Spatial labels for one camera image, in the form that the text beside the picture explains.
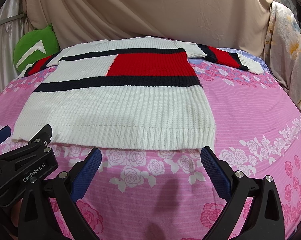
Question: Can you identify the floral beige hanging cloth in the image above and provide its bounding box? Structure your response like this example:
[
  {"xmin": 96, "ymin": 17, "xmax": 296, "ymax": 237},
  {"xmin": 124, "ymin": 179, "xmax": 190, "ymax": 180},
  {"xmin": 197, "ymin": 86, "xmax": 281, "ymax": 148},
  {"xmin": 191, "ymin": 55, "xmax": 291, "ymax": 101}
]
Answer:
[{"xmin": 264, "ymin": 2, "xmax": 301, "ymax": 111}]

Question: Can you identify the green plush cushion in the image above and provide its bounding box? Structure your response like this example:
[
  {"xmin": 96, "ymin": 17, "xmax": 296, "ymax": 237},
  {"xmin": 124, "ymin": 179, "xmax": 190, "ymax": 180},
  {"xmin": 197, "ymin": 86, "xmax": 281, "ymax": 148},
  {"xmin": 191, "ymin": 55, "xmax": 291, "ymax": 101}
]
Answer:
[{"xmin": 13, "ymin": 24, "xmax": 59, "ymax": 72}]

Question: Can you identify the white red navy knit sweater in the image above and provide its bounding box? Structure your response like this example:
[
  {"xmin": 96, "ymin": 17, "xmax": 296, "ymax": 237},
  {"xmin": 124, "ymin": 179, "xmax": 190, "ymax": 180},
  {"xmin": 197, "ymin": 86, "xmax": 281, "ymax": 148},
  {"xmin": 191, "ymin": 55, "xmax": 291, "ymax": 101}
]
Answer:
[{"xmin": 12, "ymin": 36, "xmax": 264, "ymax": 150}]

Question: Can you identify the beige draped curtain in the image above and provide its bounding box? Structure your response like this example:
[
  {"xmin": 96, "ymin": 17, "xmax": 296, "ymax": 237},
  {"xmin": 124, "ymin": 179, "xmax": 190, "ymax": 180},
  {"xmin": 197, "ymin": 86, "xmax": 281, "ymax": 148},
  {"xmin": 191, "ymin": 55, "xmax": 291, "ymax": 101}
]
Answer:
[{"xmin": 22, "ymin": 0, "xmax": 274, "ymax": 56}]

